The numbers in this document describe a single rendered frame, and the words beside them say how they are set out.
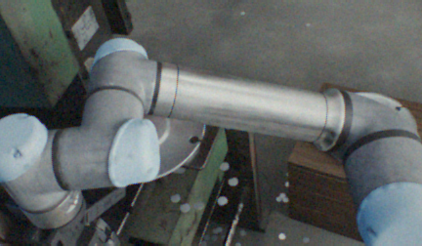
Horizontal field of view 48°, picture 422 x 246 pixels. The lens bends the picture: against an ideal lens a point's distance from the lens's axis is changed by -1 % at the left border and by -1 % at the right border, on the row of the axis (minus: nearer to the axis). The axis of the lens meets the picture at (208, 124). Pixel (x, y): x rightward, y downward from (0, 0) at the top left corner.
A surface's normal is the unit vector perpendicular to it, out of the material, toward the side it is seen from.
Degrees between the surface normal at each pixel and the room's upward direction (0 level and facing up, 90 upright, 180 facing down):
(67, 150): 25
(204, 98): 50
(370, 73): 0
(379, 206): 40
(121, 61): 19
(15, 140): 0
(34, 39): 90
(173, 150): 0
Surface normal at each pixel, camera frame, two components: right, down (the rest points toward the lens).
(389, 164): -0.39, -0.61
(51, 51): 0.94, 0.16
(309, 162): -0.14, -0.66
